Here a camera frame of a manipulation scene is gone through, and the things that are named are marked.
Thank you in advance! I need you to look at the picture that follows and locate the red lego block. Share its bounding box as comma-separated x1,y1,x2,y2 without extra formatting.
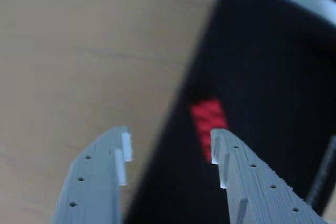
189,97,228,158

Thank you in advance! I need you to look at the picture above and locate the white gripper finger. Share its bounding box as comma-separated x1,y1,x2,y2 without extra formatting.
51,126,134,224
211,128,329,224

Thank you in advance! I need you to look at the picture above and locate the black rectangular bin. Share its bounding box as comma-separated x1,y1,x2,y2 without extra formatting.
123,0,336,224

